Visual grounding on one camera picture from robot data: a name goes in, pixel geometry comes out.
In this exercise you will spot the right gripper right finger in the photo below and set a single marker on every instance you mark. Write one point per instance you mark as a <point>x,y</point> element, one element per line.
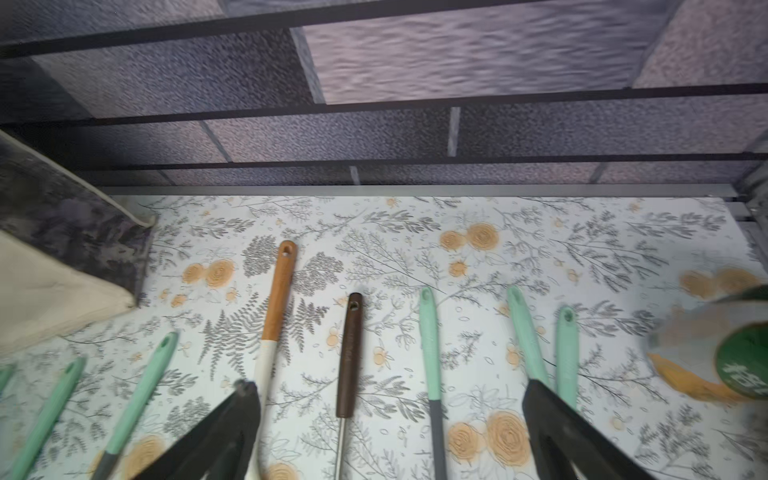
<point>564,445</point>

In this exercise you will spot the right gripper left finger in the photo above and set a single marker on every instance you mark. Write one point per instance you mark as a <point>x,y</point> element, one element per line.
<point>218,447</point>

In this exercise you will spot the cream turner mint handle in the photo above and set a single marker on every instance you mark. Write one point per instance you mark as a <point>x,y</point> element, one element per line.
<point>526,335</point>

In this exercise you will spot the grey spatula mint handle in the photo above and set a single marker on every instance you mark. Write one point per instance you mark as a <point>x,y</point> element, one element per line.
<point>142,393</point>

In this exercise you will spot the cream ladle mint handle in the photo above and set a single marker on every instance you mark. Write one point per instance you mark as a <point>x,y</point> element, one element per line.
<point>567,356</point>

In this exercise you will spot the grey spatula dark wood handle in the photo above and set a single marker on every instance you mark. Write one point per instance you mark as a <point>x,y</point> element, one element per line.
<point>348,373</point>

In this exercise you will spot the cream spoon light wood handle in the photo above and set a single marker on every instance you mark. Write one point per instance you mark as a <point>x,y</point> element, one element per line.
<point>273,321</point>

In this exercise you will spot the grey turner mint handle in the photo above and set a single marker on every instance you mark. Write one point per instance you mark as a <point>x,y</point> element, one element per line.
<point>429,331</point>

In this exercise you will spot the green drink can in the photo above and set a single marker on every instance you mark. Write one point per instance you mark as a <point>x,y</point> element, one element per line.
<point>718,351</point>

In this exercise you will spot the beige canvas tote bag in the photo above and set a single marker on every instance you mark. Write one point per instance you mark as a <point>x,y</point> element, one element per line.
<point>70,254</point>

